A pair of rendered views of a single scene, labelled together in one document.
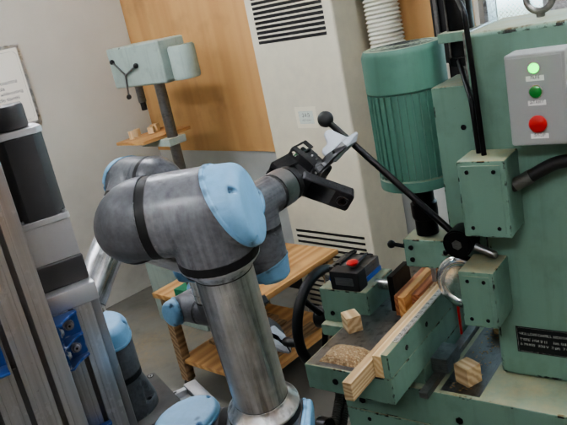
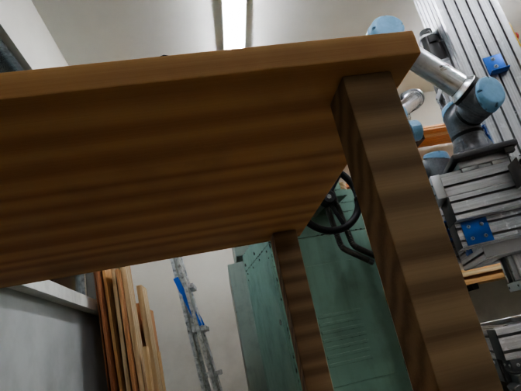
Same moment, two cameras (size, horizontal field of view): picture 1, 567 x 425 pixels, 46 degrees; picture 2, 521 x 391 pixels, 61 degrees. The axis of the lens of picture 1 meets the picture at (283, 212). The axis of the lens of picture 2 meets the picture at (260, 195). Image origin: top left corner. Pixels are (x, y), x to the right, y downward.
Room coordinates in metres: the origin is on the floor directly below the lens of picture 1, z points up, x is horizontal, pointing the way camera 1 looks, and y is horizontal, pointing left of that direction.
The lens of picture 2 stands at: (3.17, 0.71, 0.30)
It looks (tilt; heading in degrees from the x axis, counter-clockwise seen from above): 19 degrees up; 216
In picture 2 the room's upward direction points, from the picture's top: 12 degrees counter-clockwise
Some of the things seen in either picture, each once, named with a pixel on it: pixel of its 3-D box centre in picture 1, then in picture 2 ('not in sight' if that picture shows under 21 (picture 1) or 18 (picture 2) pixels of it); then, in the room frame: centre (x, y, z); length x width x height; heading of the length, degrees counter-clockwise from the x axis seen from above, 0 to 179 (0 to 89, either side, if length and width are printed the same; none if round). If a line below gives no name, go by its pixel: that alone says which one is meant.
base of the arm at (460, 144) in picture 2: (121, 390); (470, 146); (1.40, 0.46, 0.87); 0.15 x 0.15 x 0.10
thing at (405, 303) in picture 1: (423, 286); not in sight; (1.49, -0.29, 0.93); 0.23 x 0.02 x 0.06; 141
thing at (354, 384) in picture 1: (409, 322); not in sight; (1.34, -0.22, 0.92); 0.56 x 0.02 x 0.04; 141
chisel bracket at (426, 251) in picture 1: (438, 251); not in sight; (1.44, -0.33, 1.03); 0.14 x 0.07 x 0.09; 51
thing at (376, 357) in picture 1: (437, 298); not in sight; (1.41, -0.31, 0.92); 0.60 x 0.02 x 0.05; 141
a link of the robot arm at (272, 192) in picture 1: (256, 204); not in sight; (1.20, 0.05, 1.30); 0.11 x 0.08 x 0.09; 141
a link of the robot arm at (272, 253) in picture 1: (258, 253); not in sight; (1.21, 0.06, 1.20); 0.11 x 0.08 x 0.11; 80
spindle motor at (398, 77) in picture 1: (411, 115); not in sight; (1.45, -0.32, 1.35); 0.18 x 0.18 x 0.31
